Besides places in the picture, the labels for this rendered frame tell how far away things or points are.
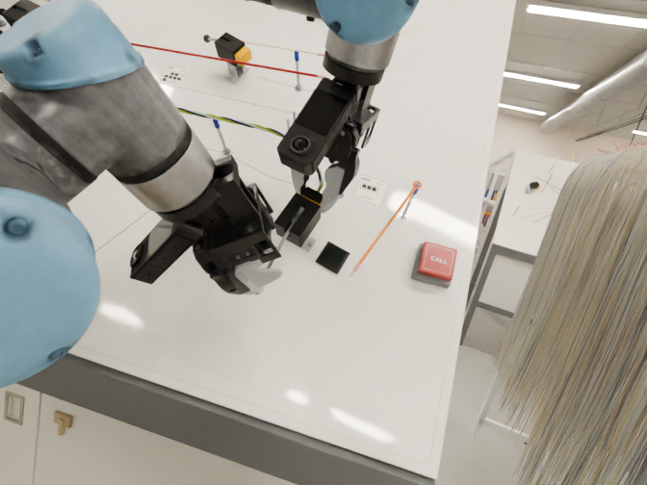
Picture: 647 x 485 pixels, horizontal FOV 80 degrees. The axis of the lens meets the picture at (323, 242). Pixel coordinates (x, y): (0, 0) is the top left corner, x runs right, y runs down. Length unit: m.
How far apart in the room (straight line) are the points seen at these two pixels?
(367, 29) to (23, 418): 0.76
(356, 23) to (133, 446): 0.65
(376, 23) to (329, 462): 0.49
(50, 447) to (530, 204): 3.35
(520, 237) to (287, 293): 2.89
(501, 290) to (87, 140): 3.17
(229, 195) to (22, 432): 0.60
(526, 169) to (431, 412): 3.33
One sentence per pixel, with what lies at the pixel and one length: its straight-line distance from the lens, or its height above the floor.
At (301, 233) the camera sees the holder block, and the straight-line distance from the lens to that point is 0.52.
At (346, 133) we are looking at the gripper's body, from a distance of 0.48.
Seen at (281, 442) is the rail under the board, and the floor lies 0.86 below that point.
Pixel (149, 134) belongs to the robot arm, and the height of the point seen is 1.21.
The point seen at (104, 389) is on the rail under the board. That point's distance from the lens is 0.64.
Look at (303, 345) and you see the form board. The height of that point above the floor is 0.96.
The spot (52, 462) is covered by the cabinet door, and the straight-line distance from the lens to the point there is 0.85.
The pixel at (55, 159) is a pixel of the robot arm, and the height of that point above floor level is 1.18.
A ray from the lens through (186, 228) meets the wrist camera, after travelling 0.39.
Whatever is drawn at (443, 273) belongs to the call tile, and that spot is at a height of 1.10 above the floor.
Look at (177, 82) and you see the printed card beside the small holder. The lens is 0.85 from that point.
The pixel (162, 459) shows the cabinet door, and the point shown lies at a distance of 0.72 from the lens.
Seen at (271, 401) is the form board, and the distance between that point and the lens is 0.57.
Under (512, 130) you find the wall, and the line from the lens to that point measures 11.68.
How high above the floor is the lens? 1.23
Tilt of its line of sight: 13 degrees down
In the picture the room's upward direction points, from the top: 15 degrees clockwise
